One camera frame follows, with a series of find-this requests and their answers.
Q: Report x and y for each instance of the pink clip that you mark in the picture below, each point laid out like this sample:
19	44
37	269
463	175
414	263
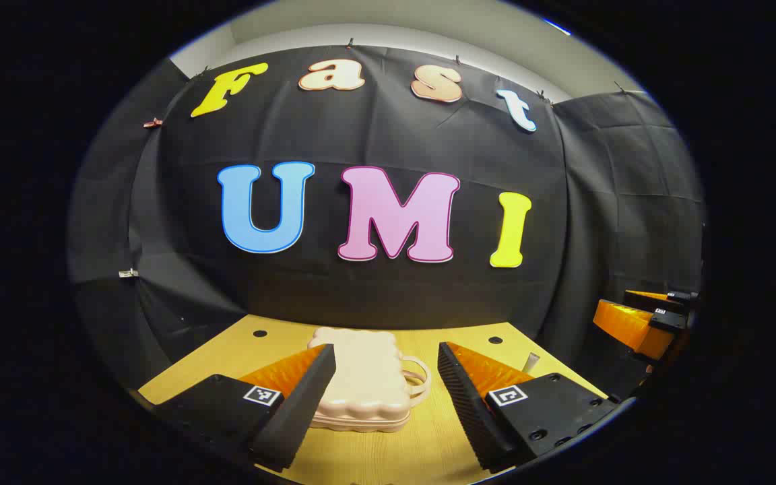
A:
152	122

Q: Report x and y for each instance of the pink suitcase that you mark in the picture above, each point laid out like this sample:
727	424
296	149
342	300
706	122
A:
368	377

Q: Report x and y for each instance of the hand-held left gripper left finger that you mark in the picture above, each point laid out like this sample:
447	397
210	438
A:
300	411

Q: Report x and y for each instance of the silver clip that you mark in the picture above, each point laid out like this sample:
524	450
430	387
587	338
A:
128	273

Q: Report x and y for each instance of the black backdrop cloth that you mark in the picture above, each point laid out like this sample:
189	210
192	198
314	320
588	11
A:
374	141

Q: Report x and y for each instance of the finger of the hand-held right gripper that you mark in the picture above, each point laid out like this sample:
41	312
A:
671	300
634	327

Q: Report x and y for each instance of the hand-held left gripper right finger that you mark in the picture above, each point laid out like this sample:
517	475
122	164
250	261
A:
469	411

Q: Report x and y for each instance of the white skin care tube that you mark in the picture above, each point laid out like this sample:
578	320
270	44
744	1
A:
531	362

